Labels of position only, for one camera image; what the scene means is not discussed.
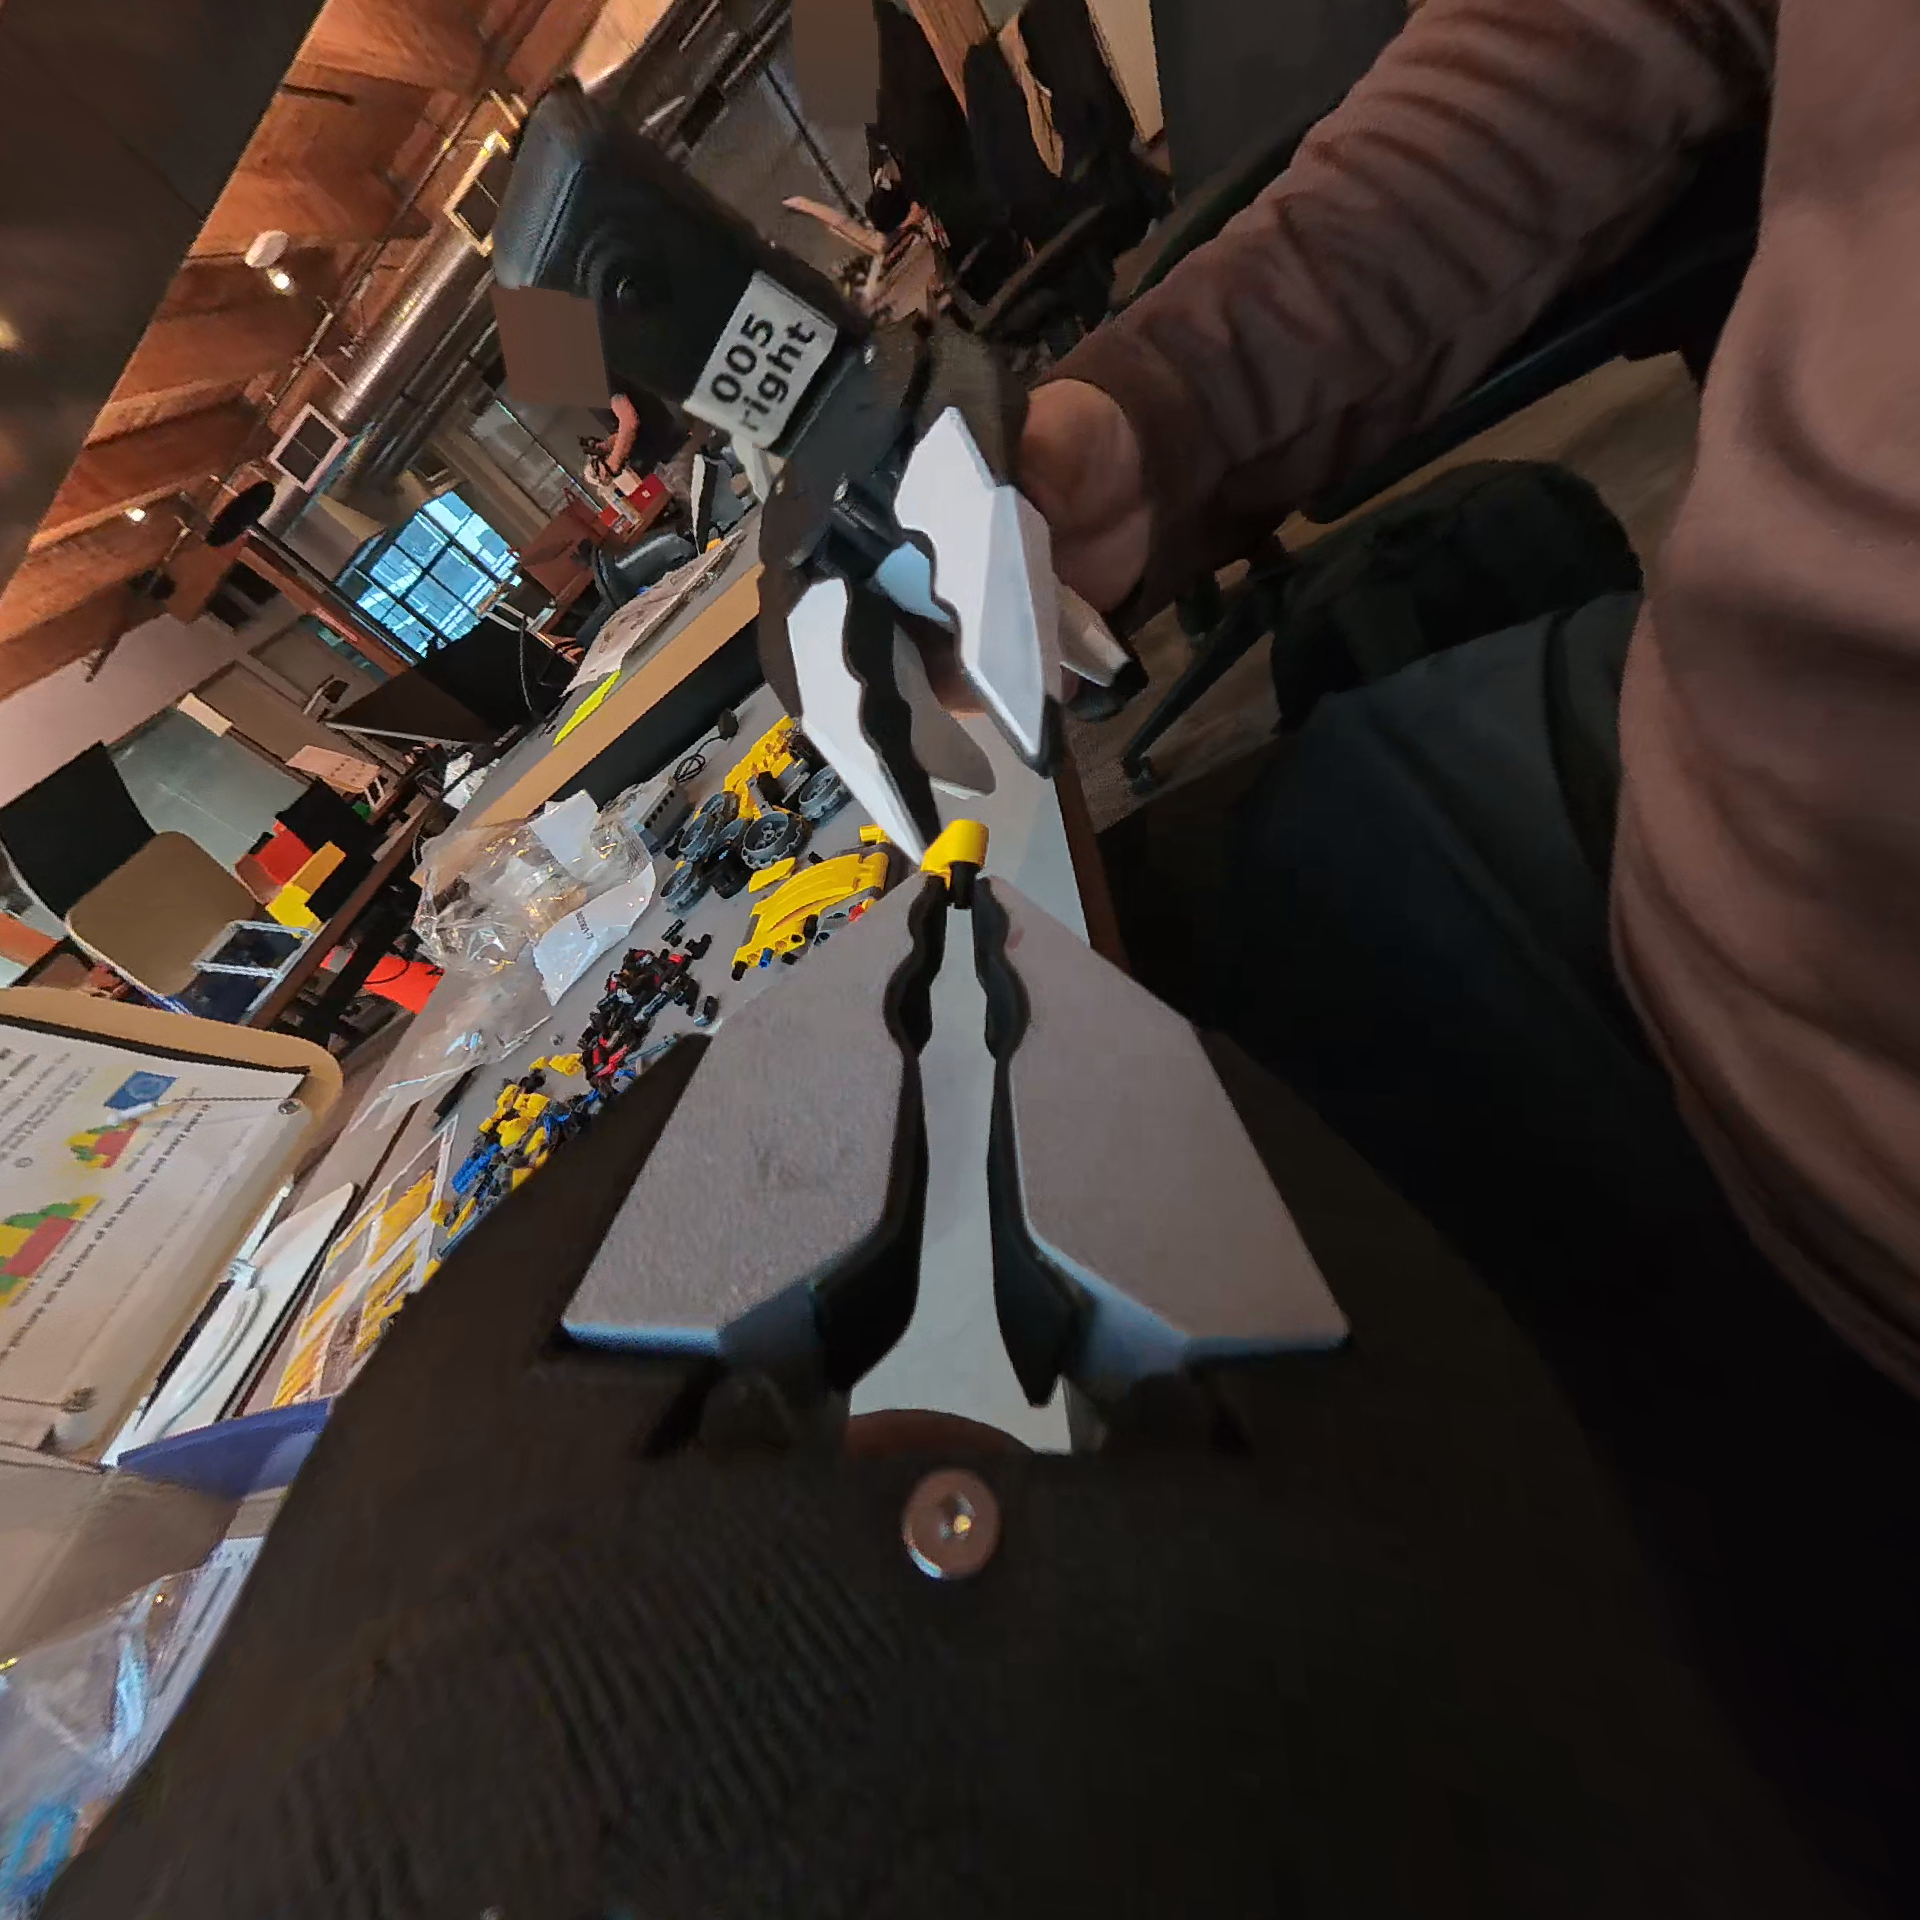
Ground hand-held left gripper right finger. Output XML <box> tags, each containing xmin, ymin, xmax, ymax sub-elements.
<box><xmin>968</xmin><ymin>876</ymin><xmax>1349</xmax><ymax>1404</ymax></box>

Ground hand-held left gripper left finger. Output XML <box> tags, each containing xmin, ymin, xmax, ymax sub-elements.
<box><xmin>562</xmin><ymin>885</ymin><xmax>941</xmax><ymax>1384</ymax></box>

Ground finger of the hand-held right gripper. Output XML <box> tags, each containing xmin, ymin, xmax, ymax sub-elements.
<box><xmin>874</xmin><ymin>410</ymin><xmax>1067</xmax><ymax>775</ymax></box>
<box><xmin>781</xmin><ymin>579</ymin><xmax>947</xmax><ymax>874</ymax></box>

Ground person's right forearm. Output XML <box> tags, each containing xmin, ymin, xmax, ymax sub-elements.
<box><xmin>1043</xmin><ymin>0</ymin><xmax>1804</xmax><ymax>503</ymax></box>

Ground person's right hand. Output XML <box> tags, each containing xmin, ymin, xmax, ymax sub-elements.
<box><xmin>1018</xmin><ymin>379</ymin><xmax>1164</xmax><ymax>619</ymax></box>

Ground yellow grey chassis assembly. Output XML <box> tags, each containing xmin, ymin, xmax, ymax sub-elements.
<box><xmin>662</xmin><ymin>719</ymin><xmax>851</xmax><ymax>902</ymax></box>

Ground tan table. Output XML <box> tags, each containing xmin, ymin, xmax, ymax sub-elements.
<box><xmin>467</xmin><ymin>517</ymin><xmax>781</xmax><ymax>841</ymax></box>

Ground pile of small building pieces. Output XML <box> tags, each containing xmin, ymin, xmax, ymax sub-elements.
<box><xmin>435</xmin><ymin>922</ymin><xmax>721</xmax><ymax>1248</ymax></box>

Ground yellow vehicle hood assembly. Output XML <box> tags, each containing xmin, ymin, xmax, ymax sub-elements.
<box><xmin>736</xmin><ymin>841</ymin><xmax>901</xmax><ymax>975</ymax></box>

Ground person's dark trousers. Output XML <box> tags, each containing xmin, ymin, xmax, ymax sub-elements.
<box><xmin>1080</xmin><ymin>592</ymin><xmax>1920</xmax><ymax>1920</ymax></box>

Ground clear plastic bag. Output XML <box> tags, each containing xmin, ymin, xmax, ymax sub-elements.
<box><xmin>412</xmin><ymin>793</ymin><xmax>662</xmax><ymax>1011</ymax></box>

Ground yellow sticker sheet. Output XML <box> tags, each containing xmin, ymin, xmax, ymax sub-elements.
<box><xmin>279</xmin><ymin>1117</ymin><xmax>459</xmax><ymax>1404</ymax></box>

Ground window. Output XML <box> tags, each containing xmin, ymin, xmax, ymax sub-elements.
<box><xmin>339</xmin><ymin>496</ymin><xmax>522</xmax><ymax>659</ymax></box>

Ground black office chair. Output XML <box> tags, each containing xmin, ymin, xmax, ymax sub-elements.
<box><xmin>1116</xmin><ymin>457</ymin><xmax>1646</xmax><ymax>799</ymax></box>

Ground blue cardboard kit box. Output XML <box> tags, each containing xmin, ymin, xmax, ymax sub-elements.
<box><xmin>0</xmin><ymin>1396</ymin><xmax>334</xmax><ymax>1669</ymax></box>

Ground printed picture board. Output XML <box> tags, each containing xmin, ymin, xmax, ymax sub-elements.
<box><xmin>0</xmin><ymin>982</ymin><xmax>346</xmax><ymax>1457</ymax></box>

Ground person's brown shirt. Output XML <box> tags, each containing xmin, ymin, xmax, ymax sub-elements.
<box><xmin>1612</xmin><ymin>90</ymin><xmax>1920</xmax><ymax>1396</ymax></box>

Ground bundle of clear plastic bags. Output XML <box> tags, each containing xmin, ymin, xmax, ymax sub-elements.
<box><xmin>0</xmin><ymin>1532</ymin><xmax>263</xmax><ymax>1920</ymax></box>

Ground silver ventilation duct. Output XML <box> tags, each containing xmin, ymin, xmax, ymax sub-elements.
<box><xmin>339</xmin><ymin>227</ymin><xmax>489</xmax><ymax>503</ymax></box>

